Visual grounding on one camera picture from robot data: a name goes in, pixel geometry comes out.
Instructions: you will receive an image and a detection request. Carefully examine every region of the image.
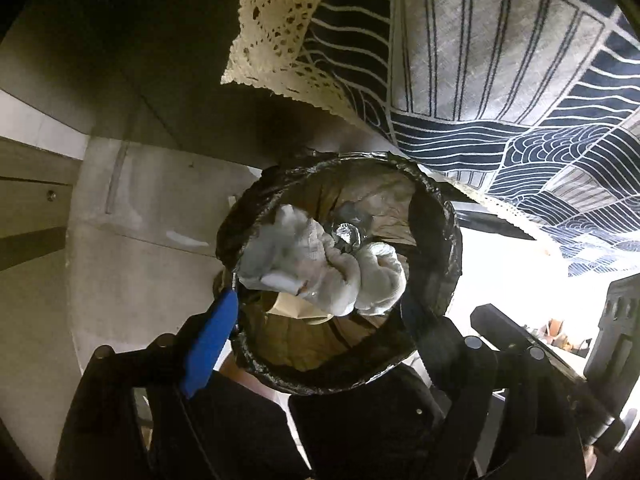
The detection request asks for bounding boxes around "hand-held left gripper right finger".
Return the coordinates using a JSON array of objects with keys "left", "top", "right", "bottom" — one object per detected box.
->
[{"left": 399, "top": 295, "right": 587, "bottom": 480}]

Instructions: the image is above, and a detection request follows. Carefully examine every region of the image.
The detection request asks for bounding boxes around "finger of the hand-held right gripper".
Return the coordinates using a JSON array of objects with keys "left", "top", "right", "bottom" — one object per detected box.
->
[{"left": 470, "top": 303, "right": 547, "bottom": 354}]

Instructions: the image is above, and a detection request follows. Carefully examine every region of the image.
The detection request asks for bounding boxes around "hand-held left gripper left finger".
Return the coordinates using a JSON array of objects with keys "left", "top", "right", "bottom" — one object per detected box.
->
[{"left": 54, "top": 287, "right": 241, "bottom": 480}]

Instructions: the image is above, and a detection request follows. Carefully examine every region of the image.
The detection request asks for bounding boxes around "small white tissue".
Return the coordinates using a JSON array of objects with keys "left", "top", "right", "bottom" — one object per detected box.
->
[{"left": 353, "top": 241, "right": 407, "bottom": 315}]

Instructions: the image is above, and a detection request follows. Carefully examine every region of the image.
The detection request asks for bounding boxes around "round trash bin black liner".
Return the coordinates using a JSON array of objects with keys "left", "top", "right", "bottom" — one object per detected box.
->
[{"left": 214, "top": 151, "right": 464, "bottom": 396}]

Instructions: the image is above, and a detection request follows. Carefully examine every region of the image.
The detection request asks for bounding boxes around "large white tissue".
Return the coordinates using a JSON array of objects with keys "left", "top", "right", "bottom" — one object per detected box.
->
[{"left": 236, "top": 204, "right": 362, "bottom": 317}]

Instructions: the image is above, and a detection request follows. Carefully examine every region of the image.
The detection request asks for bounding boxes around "clear plastic ball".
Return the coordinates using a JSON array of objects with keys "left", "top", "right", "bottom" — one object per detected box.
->
[{"left": 331, "top": 221, "right": 362, "bottom": 252}]

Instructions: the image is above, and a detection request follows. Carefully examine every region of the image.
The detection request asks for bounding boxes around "dark wooden chair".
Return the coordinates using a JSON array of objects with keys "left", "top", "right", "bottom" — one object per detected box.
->
[{"left": 584, "top": 276, "right": 640, "bottom": 413}]

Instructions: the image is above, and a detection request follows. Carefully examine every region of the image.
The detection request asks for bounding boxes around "brown paper piece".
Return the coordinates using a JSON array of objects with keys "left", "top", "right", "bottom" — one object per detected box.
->
[{"left": 269, "top": 293, "right": 334, "bottom": 323}]

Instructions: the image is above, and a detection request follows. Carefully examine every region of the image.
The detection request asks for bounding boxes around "blue white patterned tablecloth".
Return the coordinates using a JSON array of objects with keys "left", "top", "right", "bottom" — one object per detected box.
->
[{"left": 221, "top": 0, "right": 640, "bottom": 278}]

